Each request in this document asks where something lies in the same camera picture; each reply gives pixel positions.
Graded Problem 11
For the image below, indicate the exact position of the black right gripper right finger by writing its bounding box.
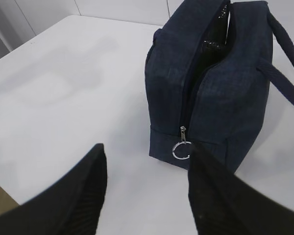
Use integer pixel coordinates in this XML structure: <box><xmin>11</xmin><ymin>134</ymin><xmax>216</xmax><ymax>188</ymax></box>
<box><xmin>188</xmin><ymin>143</ymin><xmax>294</xmax><ymax>235</ymax></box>

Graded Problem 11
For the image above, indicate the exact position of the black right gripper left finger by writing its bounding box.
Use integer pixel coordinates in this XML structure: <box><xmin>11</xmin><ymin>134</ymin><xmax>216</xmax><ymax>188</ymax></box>
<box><xmin>0</xmin><ymin>143</ymin><xmax>107</xmax><ymax>235</ymax></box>

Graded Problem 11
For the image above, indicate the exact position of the silver zipper pull ring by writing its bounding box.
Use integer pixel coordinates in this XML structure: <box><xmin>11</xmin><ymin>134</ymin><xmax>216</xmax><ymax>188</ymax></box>
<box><xmin>171</xmin><ymin>125</ymin><xmax>193</xmax><ymax>161</ymax></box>

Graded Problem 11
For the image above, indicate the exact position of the dark navy fabric lunch bag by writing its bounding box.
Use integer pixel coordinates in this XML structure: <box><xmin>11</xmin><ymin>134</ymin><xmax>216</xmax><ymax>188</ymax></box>
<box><xmin>145</xmin><ymin>0</ymin><xmax>294</xmax><ymax>172</ymax></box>

